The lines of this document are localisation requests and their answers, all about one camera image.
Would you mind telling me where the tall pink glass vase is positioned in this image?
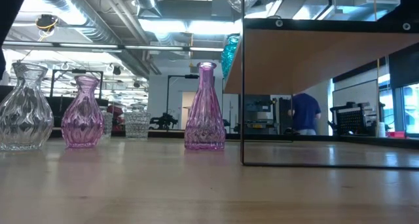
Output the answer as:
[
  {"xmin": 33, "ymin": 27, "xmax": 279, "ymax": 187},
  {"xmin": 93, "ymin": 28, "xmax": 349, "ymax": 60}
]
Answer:
[{"xmin": 183, "ymin": 62, "xmax": 227, "ymax": 151}]

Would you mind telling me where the teal square glass vase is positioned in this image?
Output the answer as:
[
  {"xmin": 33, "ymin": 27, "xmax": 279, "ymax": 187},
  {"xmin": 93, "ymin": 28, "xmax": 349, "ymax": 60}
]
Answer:
[{"xmin": 221, "ymin": 33, "xmax": 242, "ymax": 81}]

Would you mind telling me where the clear diamond-pattern jar vase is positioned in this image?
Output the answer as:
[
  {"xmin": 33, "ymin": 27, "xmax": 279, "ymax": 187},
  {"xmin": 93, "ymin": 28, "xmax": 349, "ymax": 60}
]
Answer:
[{"xmin": 98, "ymin": 105, "xmax": 114, "ymax": 140}]

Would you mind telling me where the round pink swirl vase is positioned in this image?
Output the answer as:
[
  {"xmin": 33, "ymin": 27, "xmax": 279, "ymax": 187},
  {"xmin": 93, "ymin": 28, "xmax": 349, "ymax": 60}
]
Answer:
[{"xmin": 61, "ymin": 75, "xmax": 105, "ymax": 149}]

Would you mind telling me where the clear swirl glass vase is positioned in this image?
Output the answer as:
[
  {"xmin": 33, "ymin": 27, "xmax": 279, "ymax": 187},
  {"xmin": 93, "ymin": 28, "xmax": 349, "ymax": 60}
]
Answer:
[{"xmin": 0, "ymin": 62, "xmax": 55, "ymax": 152}]

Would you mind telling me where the black background machine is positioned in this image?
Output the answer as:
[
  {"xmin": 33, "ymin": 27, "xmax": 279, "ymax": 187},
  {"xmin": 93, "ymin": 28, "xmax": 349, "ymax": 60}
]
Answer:
[{"xmin": 244, "ymin": 93, "xmax": 279, "ymax": 135}]

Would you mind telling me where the clear diamond-cut wide vase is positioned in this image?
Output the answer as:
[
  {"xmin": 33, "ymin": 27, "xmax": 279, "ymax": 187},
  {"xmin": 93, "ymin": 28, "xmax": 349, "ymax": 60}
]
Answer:
[{"xmin": 123, "ymin": 103, "xmax": 152, "ymax": 140}]

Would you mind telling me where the black background panel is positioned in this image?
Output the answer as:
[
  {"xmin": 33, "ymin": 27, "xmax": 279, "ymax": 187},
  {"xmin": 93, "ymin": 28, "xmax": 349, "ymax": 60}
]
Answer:
[{"xmin": 279, "ymin": 98, "xmax": 293, "ymax": 136}]

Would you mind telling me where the horizontal light bar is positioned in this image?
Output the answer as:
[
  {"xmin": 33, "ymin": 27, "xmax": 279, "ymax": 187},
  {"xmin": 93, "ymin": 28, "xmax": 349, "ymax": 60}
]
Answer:
[{"xmin": 1, "ymin": 41, "xmax": 225, "ymax": 54}]

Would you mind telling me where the ceiling light panel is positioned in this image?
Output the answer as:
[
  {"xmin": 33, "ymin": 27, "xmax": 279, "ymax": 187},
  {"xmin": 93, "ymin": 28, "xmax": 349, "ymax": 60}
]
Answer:
[{"xmin": 137, "ymin": 18, "xmax": 244, "ymax": 35}]

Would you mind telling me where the red background object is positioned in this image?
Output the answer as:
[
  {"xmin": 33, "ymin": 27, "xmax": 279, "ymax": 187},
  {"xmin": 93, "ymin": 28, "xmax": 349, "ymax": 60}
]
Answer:
[{"xmin": 112, "ymin": 105, "xmax": 125, "ymax": 132}]

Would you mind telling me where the person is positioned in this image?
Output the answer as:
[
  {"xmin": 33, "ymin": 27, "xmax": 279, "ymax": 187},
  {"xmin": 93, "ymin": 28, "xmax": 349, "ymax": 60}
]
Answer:
[{"xmin": 287, "ymin": 92, "xmax": 322, "ymax": 136}]

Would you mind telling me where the grey ceiling box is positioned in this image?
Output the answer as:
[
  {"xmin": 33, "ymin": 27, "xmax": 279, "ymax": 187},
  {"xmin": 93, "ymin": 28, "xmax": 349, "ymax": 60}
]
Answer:
[{"xmin": 211, "ymin": 0, "xmax": 235, "ymax": 18}]

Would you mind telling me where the black pegboard cart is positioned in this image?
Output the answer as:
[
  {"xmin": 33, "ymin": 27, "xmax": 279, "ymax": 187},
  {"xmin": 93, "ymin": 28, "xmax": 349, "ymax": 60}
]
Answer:
[{"xmin": 329, "ymin": 102, "xmax": 377, "ymax": 137}]

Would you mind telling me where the round black ceiling device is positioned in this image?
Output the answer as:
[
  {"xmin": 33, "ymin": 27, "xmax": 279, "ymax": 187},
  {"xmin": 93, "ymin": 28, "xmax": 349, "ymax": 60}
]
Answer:
[{"xmin": 35, "ymin": 14, "xmax": 59, "ymax": 33}]

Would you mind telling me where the black window blind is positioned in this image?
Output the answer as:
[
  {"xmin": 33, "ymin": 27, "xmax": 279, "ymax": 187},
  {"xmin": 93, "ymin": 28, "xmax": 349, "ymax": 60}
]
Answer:
[{"xmin": 388, "ymin": 43, "xmax": 419, "ymax": 89}]

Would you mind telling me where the bright window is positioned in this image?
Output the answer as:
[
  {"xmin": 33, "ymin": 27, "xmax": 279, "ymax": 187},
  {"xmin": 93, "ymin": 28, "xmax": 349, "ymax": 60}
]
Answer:
[{"xmin": 378, "ymin": 72, "xmax": 419, "ymax": 135}]

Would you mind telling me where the black table frame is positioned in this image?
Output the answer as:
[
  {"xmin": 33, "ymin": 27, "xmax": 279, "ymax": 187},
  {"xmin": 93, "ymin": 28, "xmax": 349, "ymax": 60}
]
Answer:
[{"xmin": 48, "ymin": 128, "xmax": 419, "ymax": 150}]

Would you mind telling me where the silver ceiling duct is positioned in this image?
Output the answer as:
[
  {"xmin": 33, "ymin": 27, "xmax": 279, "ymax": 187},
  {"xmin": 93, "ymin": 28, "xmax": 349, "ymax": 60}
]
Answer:
[{"xmin": 130, "ymin": 0, "xmax": 163, "ymax": 18}]

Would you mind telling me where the wooden shelf black frame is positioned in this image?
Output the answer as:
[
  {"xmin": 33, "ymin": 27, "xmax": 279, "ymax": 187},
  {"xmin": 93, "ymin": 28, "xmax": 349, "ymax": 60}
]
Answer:
[{"xmin": 223, "ymin": 0, "xmax": 419, "ymax": 170}]

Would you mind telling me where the large silver spiral duct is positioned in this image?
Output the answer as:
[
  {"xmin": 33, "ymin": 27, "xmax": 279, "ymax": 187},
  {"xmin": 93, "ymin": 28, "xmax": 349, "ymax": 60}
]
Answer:
[{"xmin": 29, "ymin": 0, "xmax": 124, "ymax": 47}]

